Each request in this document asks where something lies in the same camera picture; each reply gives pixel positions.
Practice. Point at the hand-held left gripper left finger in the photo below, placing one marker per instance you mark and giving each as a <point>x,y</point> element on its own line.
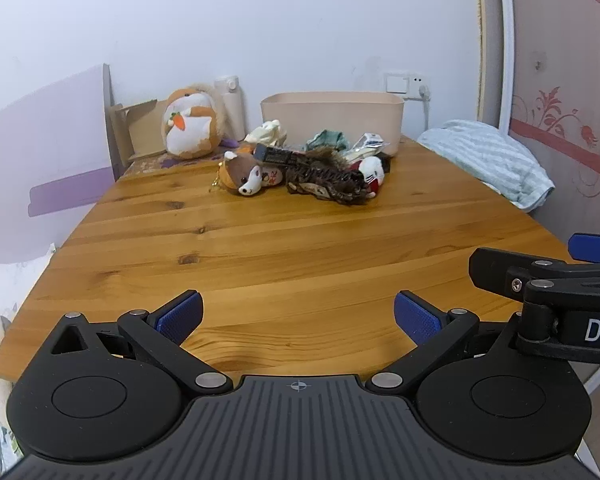
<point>182,317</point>

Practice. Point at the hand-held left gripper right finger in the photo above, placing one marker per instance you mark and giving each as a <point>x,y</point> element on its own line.
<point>415,320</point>

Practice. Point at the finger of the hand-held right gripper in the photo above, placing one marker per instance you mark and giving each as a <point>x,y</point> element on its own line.
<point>500,267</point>
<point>595,249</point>

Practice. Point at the small brown dog plush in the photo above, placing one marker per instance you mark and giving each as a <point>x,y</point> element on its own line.
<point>245,175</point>

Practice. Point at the red white plush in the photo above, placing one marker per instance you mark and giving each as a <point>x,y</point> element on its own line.
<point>372,170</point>

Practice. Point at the dark brown patterned cloth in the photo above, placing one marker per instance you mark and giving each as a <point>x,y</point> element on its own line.
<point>325,180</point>

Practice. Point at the blue white tissue packet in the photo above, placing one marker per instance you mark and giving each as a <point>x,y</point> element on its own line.
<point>369,144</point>

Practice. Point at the dark printed box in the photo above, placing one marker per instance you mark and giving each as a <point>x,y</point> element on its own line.
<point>277,155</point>

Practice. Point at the green checked cloth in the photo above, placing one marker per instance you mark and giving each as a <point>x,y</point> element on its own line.
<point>327,138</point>

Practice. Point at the cream cloth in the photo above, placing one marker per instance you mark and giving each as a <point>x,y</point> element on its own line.
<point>265,132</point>

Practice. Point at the beige plastic container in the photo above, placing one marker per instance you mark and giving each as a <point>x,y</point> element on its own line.
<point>330,110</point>

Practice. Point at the pale striped blanket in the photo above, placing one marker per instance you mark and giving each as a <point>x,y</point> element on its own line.
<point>485,155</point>

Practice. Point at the patterned brown mat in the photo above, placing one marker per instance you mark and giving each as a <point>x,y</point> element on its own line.
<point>155,164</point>

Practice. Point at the white printed bedsheet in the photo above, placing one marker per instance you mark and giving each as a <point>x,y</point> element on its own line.
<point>10,290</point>

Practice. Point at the purple stick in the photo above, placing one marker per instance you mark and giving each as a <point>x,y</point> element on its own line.
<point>228,143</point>

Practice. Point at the orange white hamster plush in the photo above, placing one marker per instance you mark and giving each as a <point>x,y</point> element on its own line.
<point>190,130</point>

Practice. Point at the brown cardboard box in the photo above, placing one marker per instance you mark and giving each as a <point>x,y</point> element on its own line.
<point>130,135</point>

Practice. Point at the lilac panel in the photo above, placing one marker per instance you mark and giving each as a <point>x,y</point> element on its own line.
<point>45,150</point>

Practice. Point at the white thermos bottle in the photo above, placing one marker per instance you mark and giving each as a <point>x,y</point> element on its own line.
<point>232,105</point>

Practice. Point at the white wall switch socket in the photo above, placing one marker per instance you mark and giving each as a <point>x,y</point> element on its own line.
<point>397,84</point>

